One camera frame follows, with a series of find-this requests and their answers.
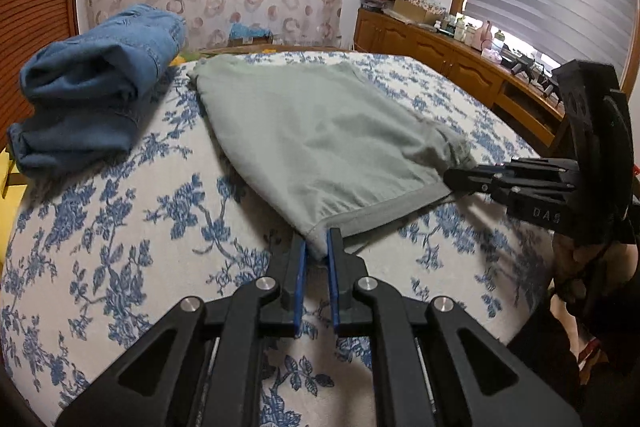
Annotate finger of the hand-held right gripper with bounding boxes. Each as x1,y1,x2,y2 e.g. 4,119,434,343
479,158,581,181
442,167,577,206

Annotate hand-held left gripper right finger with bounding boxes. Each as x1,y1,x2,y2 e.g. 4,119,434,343
326,227,583,427

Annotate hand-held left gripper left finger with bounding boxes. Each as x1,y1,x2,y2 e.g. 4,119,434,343
55,234,308,427

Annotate grey-green pants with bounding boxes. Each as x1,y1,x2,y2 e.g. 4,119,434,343
187,56,473,258

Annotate person's right hand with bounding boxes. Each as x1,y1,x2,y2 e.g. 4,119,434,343
552,234,608,308

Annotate black stand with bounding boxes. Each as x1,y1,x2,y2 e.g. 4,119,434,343
500,49,536,75

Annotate wooden sideboard cabinet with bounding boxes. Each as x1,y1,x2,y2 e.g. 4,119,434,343
354,7,571,158

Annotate blue floral bedspread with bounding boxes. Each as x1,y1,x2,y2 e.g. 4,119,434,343
0,51,556,427

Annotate open cardboard box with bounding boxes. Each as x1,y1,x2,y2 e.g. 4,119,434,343
390,0,446,25

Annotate folded blue jeans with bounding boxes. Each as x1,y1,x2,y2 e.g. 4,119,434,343
7,3,187,178

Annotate yellow plush toy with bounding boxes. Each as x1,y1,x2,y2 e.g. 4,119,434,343
0,147,26,250

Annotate wooden louvered wardrobe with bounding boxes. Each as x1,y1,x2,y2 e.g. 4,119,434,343
0,0,86,148

